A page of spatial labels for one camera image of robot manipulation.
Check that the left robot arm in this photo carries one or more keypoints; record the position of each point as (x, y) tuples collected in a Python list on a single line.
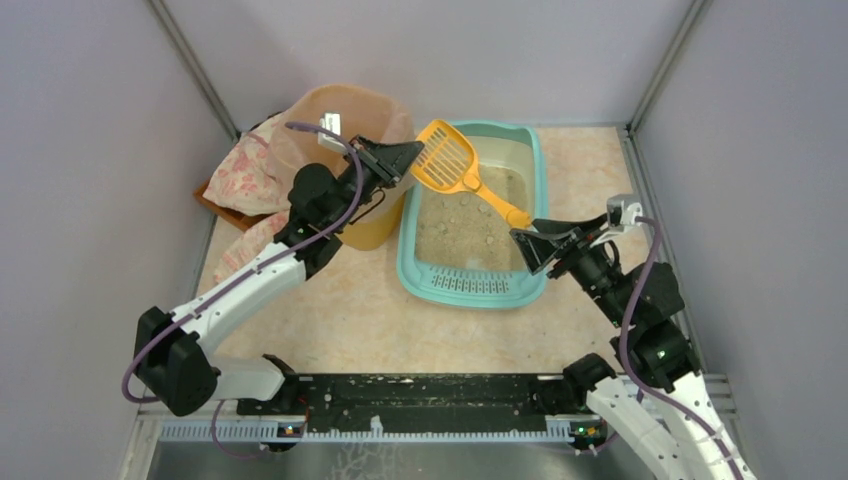
[(175, 351)]

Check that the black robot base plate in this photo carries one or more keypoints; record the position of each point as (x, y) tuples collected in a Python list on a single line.
[(540, 406)]

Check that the pink patterned cloth bag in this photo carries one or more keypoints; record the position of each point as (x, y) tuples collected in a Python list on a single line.
[(243, 182)]

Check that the aluminium frame rail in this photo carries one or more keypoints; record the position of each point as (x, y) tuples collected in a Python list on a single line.
[(224, 423)]

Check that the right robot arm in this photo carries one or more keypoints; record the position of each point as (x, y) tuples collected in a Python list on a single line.
[(659, 405)]

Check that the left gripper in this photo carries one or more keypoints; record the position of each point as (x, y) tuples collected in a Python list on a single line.
[(369, 164)]

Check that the orange plastic bin liner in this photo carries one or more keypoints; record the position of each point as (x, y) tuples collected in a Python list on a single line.
[(373, 115)]

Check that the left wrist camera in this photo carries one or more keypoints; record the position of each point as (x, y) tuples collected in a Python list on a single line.
[(331, 138)]

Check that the yellow litter scoop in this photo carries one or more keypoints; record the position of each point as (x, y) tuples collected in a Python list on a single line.
[(449, 164)]

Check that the cat litter sand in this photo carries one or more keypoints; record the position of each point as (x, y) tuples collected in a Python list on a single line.
[(462, 231)]

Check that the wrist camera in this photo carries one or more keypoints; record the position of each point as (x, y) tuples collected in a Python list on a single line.
[(623, 212), (331, 138)]

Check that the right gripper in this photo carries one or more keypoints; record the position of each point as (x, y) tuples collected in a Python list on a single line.
[(569, 245)]

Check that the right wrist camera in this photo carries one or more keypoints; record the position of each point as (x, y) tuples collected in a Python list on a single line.
[(623, 212)]

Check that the teal litter box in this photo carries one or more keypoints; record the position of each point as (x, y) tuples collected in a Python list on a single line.
[(513, 166)]

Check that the brown wooden tray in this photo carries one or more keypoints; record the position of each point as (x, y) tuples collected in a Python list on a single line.
[(239, 220)]

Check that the yellow trash bin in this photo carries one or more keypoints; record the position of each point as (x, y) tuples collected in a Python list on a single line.
[(376, 227)]

